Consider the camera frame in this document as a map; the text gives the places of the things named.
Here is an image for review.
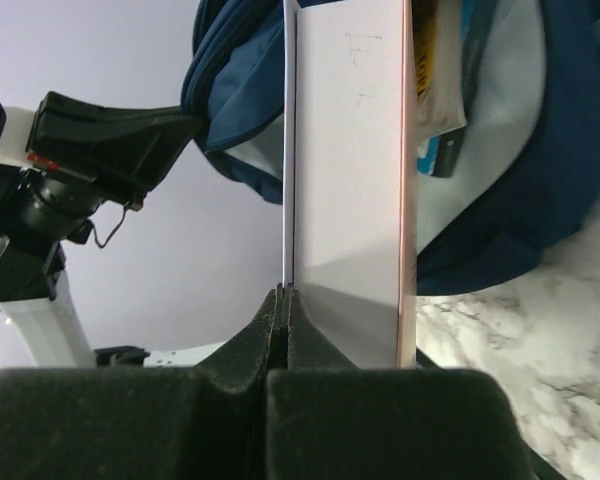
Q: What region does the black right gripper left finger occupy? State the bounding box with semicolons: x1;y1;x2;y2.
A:
0;289;283;479

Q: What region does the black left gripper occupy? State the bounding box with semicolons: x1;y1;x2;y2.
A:
26;92;203;210

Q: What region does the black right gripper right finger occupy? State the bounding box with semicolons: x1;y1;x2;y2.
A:
267;288;535;479

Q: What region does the white flower cover book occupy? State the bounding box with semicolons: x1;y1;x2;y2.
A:
283;1;417;368

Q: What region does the blue thin notebook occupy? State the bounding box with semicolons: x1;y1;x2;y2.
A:
417;127;465;178

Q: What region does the yellow orange paperback book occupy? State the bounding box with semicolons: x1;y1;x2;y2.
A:
411;0;466;141

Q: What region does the navy blue student backpack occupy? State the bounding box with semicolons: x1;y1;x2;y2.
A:
181;1;600;296

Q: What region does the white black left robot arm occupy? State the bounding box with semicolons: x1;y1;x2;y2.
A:
0;92;203;368

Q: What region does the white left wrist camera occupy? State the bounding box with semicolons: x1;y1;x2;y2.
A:
0;103;35;169

